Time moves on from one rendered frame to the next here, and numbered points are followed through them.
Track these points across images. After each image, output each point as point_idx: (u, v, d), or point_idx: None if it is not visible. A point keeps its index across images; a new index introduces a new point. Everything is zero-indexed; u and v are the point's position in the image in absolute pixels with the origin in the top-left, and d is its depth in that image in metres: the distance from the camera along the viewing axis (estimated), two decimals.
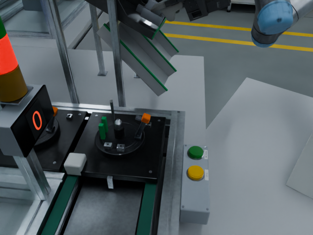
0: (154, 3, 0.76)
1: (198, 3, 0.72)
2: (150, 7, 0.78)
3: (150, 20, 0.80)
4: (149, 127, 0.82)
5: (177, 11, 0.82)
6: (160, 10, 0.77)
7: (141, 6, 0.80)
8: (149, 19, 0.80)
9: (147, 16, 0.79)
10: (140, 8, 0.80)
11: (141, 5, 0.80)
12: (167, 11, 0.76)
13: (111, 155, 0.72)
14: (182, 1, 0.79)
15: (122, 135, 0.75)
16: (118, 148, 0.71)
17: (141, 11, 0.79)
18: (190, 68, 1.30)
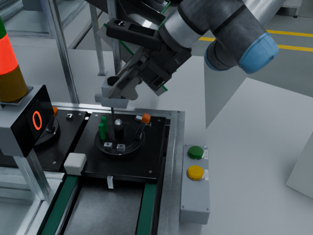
0: (109, 88, 0.64)
1: (153, 71, 0.58)
2: (106, 94, 0.65)
3: (114, 106, 0.67)
4: (149, 127, 0.82)
5: (140, 82, 0.68)
6: None
7: (98, 96, 0.68)
8: (112, 105, 0.67)
9: (109, 103, 0.66)
10: (98, 98, 0.68)
11: (98, 95, 0.68)
12: (126, 92, 0.62)
13: (111, 155, 0.72)
14: None
15: (122, 135, 0.75)
16: (118, 148, 0.71)
17: (100, 101, 0.67)
18: (190, 68, 1.30)
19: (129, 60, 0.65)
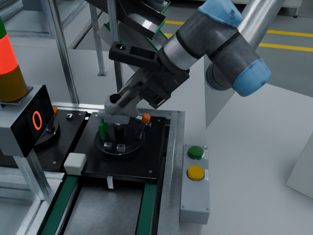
0: (111, 106, 0.67)
1: (153, 91, 0.61)
2: (109, 111, 0.68)
3: (116, 122, 0.70)
4: (149, 127, 0.82)
5: (141, 99, 0.71)
6: None
7: (101, 112, 0.71)
8: (114, 121, 0.70)
9: (112, 119, 0.70)
10: (101, 114, 0.71)
11: (101, 111, 0.71)
12: (127, 110, 0.65)
13: (111, 155, 0.72)
14: None
15: (122, 135, 0.75)
16: (118, 148, 0.71)
17: (103, 118, 0.70)
18: (190, 68, 1.30)
19: (130, 78, 0.69)
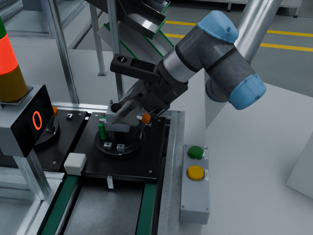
0: (112, 115, 0.69)
1: (153, 101, 0.63)
2: (110, 120, 0.70)
3: (117, 130, 0.72)
4: (149, 127, 0.82)
5: (141, 107, 0.73)
6: None
7: (103, 120, 0.73)
8: (115, 129, 0.72)
9: (112, 127, 0.72)
10: (103, 122, 0.73)
11: (102, 120, 0.73)
12: (128, 119, 0.67)
13: (111, 155, 0.72)
14: None
15: (122, 135, 0.75)
16: (118, 148, 0.71)
17: (105, 126, 0.72)
18: None
19: (131, 88, 0.71)
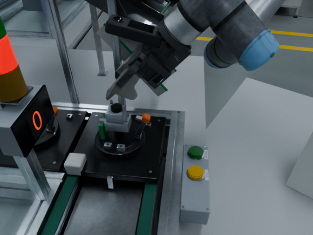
0: (112, 115, 0.69)
1: (153, 68, 0.57)
2: (110, 120, 0.70)
3: (117, 130, 0.72)
4: (149, 127, 0.82)
5: (141, 76, 0.68)
6: (121, 119, 0.69)
7: (103, 120, 0.73)
8: (115, 129, 0.72)
9: (112, 127, 0.72)
10: (103, 122, 0.73)
11: (102, 120, 0.73)
12: (125, 91, 0.60)
13: (111, 155, 0.72)
14: None
15: (122, 135, 0.75)
16: (118, 148, 0.71)
17: (105, 126, 0.72)
18: (190, 68, 1.30)
19: (130, 54, 0.65)
